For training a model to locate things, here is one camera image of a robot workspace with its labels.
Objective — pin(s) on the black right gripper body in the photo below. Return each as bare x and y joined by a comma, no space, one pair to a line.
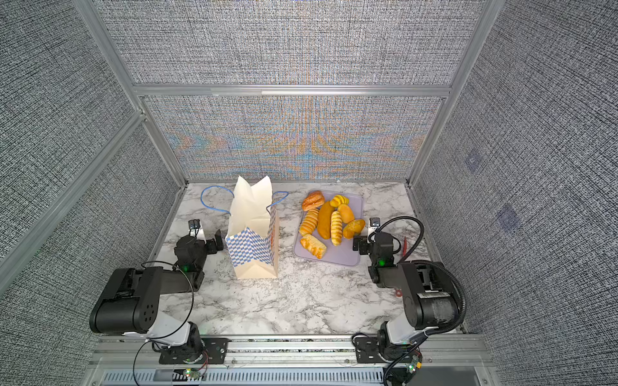
365,248

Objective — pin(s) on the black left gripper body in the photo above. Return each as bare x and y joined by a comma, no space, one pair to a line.
211,248

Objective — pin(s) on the striped yellow white bread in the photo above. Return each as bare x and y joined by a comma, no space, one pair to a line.
337,226

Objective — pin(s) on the checkered paper bag blue handles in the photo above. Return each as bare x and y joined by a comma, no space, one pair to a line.
253,230

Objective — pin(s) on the red metal tongs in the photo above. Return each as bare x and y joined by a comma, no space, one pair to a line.
404,250

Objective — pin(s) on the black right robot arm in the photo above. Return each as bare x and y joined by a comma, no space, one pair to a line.
433,301

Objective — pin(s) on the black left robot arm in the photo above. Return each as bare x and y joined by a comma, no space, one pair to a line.
129,304

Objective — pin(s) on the small ridged yellow bread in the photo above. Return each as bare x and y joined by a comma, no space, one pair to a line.
338,200

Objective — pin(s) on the ridged yellow bread left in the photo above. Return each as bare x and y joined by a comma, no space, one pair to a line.
310,222

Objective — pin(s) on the brown glazed bread roll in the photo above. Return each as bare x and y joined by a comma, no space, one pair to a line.
313,200

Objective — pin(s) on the round orange bun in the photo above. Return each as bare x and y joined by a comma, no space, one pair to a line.
347,214

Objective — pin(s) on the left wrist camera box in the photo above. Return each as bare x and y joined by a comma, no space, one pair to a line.
195,227

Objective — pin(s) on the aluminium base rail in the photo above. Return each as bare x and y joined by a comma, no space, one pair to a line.
294,360

